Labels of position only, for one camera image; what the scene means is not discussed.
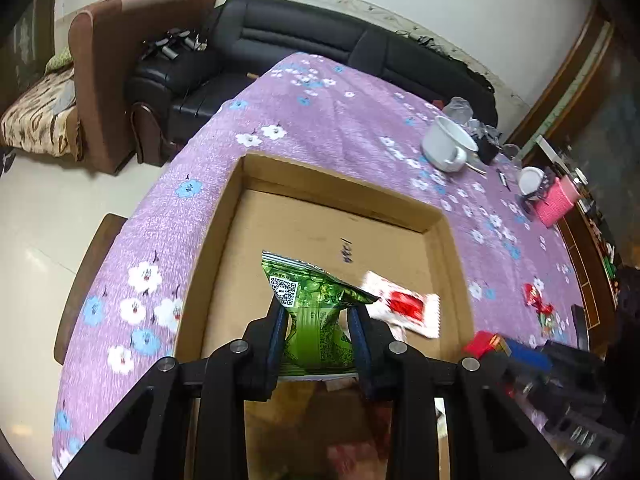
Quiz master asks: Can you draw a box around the purple floral tablecloth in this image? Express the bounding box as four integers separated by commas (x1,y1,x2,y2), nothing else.
52,52,592,480

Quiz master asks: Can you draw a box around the black container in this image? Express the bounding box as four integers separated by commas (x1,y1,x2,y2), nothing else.
474,129,502,164

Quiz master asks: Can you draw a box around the white bowl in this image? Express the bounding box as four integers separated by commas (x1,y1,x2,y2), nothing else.
517,166,546,197

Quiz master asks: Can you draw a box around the white red snack packet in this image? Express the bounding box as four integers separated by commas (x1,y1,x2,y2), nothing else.
359,271,442,340

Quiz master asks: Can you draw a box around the clear plastic cup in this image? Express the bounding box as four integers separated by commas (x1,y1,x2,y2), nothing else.
442,97,474,124

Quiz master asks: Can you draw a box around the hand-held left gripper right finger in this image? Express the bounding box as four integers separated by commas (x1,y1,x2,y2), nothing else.
347,305,571,480

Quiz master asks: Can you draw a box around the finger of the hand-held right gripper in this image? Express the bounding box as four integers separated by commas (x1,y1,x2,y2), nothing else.
504,341,552,370

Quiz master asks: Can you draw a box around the white cup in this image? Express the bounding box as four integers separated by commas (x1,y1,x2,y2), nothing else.
421,116,480,174

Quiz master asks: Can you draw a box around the brown sofa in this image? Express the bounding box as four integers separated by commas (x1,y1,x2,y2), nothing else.
0,0,219,177

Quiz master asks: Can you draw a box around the red green snack packet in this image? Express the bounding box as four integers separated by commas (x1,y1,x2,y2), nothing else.
536,305,562,337

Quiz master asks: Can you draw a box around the small red snack packet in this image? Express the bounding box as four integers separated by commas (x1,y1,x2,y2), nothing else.
464,331,509,359

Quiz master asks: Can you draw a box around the black leather sofa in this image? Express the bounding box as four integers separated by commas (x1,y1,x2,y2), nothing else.
125,0,499,166

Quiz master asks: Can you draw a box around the cardboard box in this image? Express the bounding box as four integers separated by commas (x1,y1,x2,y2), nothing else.
172,152,477,480

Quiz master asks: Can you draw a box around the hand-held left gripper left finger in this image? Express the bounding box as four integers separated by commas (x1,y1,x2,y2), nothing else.
60,300,291,480

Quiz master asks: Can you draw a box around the wooden cabinet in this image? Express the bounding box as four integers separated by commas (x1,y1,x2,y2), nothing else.
505,5,640,351

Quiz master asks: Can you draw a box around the wooden stool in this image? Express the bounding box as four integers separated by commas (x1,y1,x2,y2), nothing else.
53,213,129,367

